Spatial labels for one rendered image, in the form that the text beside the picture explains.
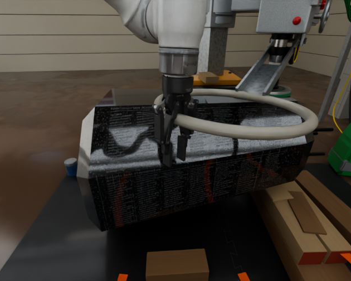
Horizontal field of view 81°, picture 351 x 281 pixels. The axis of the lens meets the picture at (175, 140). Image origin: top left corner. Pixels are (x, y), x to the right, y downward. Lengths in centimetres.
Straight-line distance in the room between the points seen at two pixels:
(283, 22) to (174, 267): 125
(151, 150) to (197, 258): 59
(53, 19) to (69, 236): 661
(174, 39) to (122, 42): 667
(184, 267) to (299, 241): 57
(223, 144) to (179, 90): 55
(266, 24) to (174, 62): 81
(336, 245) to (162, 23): 122
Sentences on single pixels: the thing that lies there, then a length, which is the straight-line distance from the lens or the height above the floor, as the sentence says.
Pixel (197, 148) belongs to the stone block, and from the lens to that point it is 94.
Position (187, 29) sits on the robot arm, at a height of 114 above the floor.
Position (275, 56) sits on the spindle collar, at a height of 102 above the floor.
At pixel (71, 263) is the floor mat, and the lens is 143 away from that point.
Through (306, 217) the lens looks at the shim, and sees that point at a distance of 137.
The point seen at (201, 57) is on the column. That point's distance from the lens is 188.
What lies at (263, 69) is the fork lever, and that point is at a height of 96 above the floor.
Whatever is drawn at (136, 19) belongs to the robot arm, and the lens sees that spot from 58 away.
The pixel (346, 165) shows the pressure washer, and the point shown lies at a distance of 228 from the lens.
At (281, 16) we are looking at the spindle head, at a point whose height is 119.
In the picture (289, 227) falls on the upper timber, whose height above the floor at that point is 24.
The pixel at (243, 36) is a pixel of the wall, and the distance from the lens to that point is 775.
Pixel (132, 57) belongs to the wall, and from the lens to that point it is 713.
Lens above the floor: 114
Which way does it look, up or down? 28 degrees down
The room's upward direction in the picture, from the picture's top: straight up
